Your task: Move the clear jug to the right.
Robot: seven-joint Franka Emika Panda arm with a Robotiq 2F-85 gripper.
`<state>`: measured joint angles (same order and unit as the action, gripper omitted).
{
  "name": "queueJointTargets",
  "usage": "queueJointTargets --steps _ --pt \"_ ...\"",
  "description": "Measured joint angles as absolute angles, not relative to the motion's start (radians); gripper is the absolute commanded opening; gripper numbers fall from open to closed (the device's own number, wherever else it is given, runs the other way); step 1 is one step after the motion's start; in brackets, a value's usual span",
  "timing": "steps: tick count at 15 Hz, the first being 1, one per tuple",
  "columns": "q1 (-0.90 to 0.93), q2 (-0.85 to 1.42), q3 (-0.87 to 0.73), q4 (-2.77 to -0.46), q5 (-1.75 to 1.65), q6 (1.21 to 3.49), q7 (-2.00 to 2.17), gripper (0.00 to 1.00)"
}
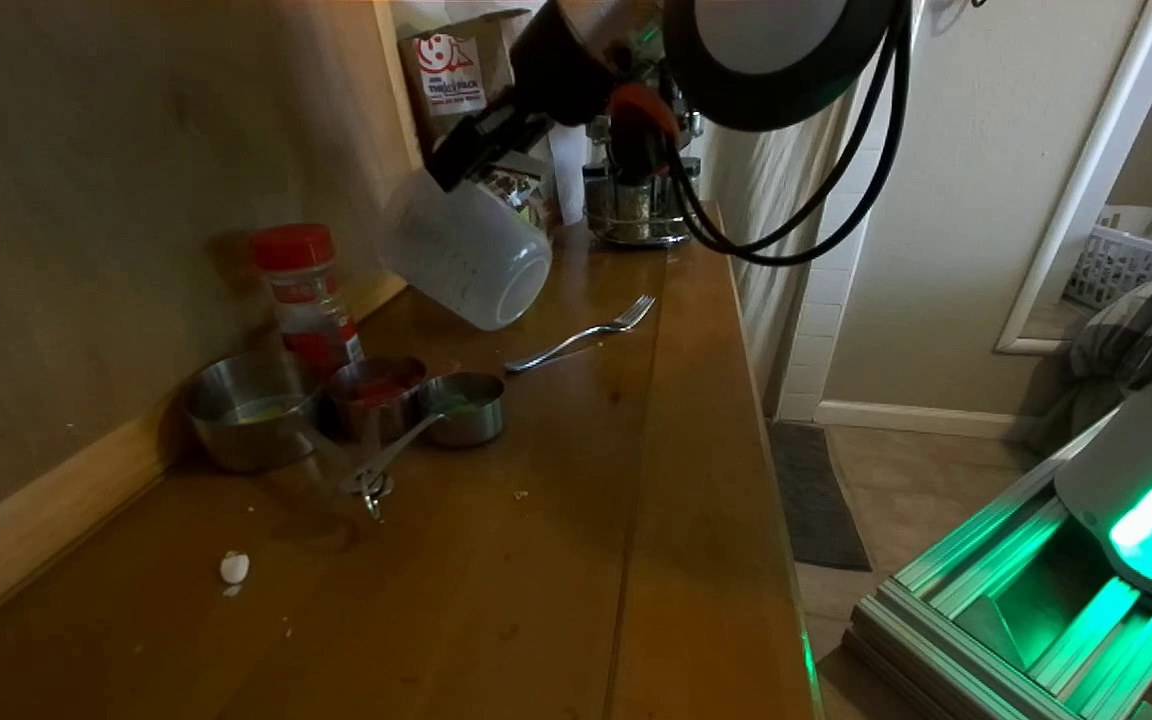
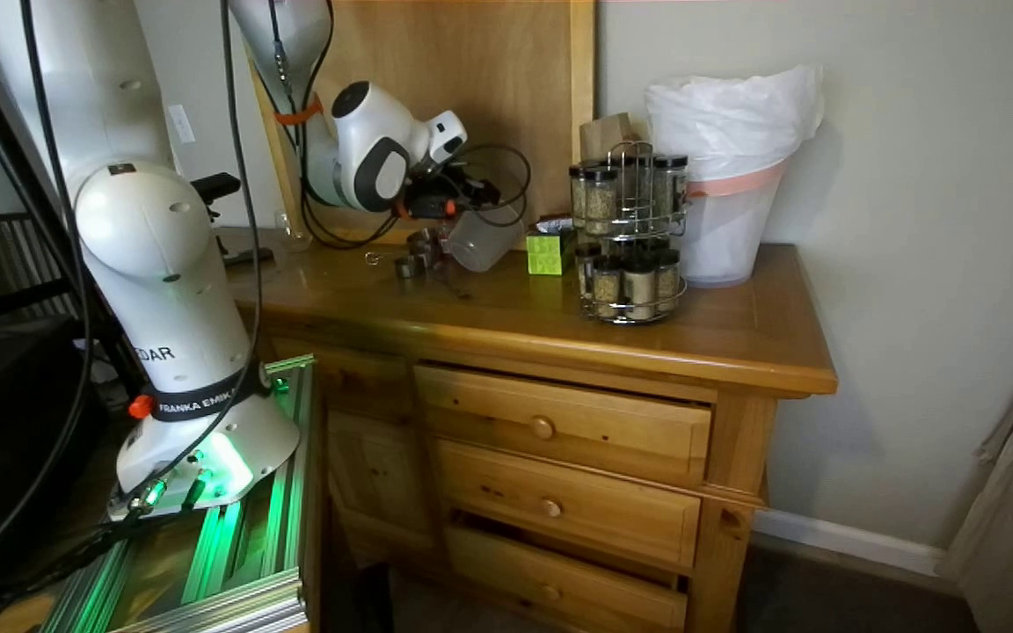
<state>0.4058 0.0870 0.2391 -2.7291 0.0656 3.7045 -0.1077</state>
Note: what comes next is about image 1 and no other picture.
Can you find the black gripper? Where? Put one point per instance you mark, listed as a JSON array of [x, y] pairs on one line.
[[559, 78]]

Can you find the clear plastic measuring jug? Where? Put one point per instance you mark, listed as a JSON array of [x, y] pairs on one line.
[[466, 250]]

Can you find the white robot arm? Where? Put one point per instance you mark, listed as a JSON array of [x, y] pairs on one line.
[[749, 65]]

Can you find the red white food bag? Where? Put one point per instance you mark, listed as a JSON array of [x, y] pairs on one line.
[[455, 65]]

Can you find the silver fork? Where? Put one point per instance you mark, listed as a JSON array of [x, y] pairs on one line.
[[617, 327]]

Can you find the red lid spice shaker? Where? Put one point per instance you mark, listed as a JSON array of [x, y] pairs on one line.
[[296, 269]]

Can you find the small steel measuring cup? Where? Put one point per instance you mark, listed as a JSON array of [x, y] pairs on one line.
[[457, 408]]

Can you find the medium steel measuring cup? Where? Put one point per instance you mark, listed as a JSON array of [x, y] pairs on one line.
[[378, 396]]

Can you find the wooden backboard panel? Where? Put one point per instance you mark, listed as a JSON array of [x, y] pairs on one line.
[[141, 140]]

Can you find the wooden dresser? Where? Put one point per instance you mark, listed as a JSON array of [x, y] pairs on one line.
[[617, 553]]

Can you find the dark floor mat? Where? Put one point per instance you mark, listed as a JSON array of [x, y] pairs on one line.
[[812, 506]]

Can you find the white crumb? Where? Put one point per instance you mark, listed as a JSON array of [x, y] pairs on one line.
[[235, 574]]

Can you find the white laundry basket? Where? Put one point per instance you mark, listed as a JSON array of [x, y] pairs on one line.
[[1113, 259]]

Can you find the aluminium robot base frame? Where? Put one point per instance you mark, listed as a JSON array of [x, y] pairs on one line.
[[1040, 603]]

